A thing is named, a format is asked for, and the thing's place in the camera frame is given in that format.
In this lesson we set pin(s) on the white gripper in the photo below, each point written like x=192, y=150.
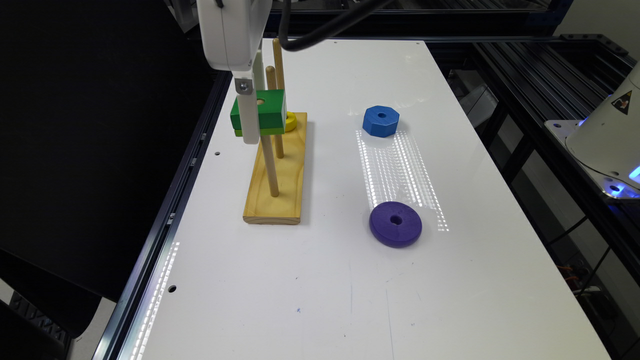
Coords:
x=231, y=33

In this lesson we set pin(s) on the green square block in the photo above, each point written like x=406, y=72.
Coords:
x=271, y=113

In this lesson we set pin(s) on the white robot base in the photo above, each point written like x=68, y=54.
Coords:
x=606, y=143

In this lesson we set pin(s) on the blue octagonal block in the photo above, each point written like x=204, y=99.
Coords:
x=380, y=121

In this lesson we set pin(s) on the middle wooden peg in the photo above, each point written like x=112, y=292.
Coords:
x=272, y=84

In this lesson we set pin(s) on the wooden peg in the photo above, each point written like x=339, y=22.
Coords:
x=269, y=161
x=279, y=65
x=272, y=84

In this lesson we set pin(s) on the rear wooden peg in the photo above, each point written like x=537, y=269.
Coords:
x=279, y=65

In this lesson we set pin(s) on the front wooden peg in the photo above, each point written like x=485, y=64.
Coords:
x=269, y=161

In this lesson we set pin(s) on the wooden peg board base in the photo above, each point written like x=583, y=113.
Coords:
x=285, y=209

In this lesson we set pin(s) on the purple round disc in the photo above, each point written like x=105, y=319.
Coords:
x=395, y=224

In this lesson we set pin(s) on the black aluminium frame rack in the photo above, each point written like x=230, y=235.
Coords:
x=532, y=84

